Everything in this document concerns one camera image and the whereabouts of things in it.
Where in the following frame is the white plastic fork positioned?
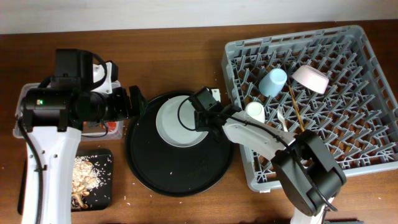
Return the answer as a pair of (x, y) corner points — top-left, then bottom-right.
(277, 106), (289, 132)

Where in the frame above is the grey dishwasher rack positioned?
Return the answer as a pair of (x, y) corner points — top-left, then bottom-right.
(221, 26), (397, 177)

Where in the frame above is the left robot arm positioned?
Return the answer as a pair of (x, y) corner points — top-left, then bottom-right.
(17, 49), (147, 223)

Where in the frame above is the round black serving tray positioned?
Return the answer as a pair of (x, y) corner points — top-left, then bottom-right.
(125, 91), (234, 197)

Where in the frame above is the white cup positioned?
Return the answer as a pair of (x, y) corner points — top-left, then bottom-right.
(245, 101), (266, 123)

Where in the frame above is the pink bowl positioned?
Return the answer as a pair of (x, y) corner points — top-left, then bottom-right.
(292, 65), (329, 94)

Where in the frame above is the food scraps and rice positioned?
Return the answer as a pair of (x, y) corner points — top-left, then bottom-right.
(72, 156), (107, 210)

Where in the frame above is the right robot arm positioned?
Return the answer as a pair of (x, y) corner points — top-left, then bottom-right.
(195, 105), (346, 223)

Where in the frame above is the blue cup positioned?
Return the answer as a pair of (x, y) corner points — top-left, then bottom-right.
(259, 68), (287, 97)

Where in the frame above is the light grey plate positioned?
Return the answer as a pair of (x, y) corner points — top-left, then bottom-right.
(155, 95), (208, 147)

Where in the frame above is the red snack wrapper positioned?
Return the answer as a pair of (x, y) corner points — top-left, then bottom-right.
(106, 121), (118, 131)

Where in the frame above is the black rectangular tray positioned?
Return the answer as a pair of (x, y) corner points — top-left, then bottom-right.
(17, 148), (114, 216)

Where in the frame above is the wooden chopstick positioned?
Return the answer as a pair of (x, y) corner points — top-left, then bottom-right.
(288, 84), (305, 132)

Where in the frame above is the clear plastic bin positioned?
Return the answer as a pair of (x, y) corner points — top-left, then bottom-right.
(12, 80), (125, 141)

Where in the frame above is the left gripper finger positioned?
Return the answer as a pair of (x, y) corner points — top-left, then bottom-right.
(129, 85), (147, 105)
(132, 99), (147, 117)

